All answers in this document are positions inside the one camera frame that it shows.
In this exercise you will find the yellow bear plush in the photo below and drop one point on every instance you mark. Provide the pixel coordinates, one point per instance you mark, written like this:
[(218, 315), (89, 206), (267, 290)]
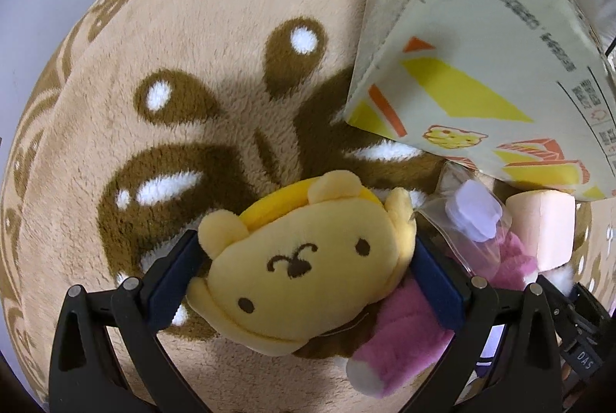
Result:
[(302, 261)]

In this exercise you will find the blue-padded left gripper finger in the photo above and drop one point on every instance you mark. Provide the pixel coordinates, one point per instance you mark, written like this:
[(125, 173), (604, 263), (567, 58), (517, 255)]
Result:
[(85, 373)]

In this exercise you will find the beige butterfly pattern rug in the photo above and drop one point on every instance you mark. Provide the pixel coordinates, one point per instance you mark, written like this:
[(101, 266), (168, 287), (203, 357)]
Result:
[(152, 113)]

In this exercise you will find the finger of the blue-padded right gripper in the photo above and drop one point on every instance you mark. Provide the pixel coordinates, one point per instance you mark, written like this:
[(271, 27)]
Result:
[(524, 373)]

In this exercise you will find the lavender pads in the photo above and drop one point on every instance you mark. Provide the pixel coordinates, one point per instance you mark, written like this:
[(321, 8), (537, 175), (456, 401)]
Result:
[(471, 219)]

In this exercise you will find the pink fuzzy plush toy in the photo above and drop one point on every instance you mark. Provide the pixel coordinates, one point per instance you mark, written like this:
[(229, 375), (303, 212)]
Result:
[(408, 337)]

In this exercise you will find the white fluffy plush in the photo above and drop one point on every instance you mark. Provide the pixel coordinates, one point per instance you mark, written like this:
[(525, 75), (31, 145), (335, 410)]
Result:
[(562, 278)]

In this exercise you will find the cardboard box with yellow print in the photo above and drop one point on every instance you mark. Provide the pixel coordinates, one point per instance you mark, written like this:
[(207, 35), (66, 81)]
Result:
[(517, 89)]

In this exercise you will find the pink sponge block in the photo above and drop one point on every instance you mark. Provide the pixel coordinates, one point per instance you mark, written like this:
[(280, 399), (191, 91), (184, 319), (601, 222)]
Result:
[(544, 221)]

